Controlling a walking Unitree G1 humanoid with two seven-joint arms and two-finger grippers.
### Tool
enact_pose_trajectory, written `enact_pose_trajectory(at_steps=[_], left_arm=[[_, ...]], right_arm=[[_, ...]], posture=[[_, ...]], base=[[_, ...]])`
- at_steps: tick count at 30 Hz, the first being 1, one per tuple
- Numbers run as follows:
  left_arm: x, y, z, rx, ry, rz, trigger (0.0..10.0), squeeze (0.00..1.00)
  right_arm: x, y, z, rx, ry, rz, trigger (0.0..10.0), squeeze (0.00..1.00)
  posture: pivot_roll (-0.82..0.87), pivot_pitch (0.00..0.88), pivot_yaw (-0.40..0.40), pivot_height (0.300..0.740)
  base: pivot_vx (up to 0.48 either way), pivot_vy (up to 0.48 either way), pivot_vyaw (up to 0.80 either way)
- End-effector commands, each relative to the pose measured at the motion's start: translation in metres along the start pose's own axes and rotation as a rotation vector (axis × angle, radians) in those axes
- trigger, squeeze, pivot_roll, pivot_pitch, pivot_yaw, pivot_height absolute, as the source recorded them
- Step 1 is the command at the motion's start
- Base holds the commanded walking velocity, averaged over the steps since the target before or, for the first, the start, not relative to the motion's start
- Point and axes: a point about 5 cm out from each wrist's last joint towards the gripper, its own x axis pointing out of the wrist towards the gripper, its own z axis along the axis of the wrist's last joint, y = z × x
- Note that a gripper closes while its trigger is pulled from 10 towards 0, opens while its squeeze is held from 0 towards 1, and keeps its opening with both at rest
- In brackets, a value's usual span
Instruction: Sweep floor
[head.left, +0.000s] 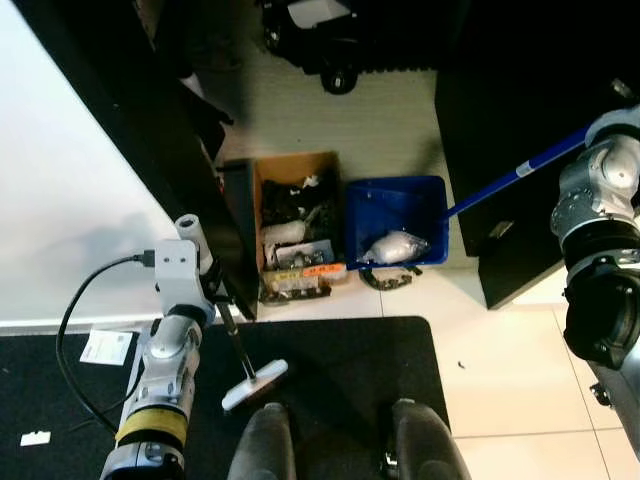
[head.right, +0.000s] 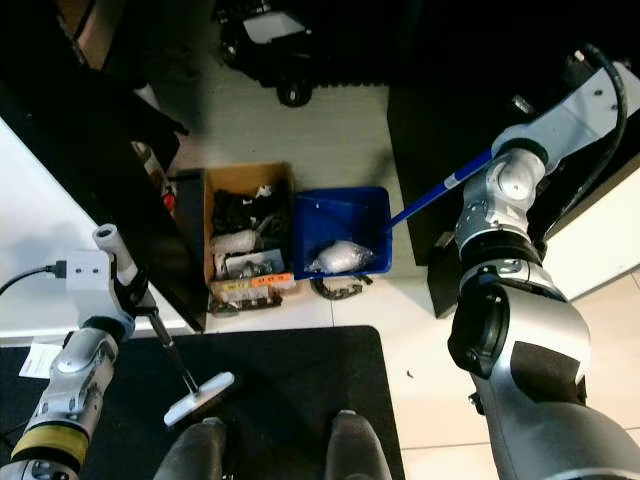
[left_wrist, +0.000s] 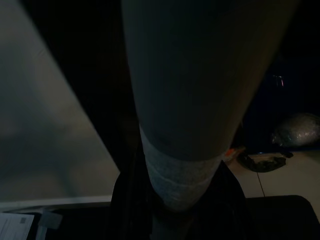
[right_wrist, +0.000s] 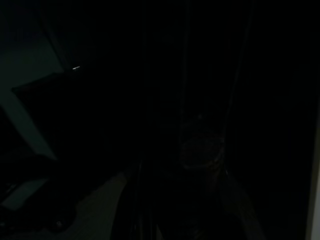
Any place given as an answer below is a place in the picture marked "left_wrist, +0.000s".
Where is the white handled brush black rod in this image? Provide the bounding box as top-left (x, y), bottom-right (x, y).
top-left (121, 0), bottom-right (301, 240)

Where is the white printed paper sheet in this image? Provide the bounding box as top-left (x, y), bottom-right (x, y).
top-left (0, 212), bottom-right (36, 240)

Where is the black curved ring part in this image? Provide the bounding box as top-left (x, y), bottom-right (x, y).
top-left (236, 150), bottom-right (294, 174)

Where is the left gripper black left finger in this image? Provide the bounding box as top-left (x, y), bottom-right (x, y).
top-left (111, 149), bottom-right (163, 240)

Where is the black upright panel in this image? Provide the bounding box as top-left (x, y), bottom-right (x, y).
top-left (23, 0), bottom-right (141, 201)

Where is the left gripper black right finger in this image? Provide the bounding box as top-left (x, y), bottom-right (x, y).
top-left (194, 161), bottom-right (247, 240)

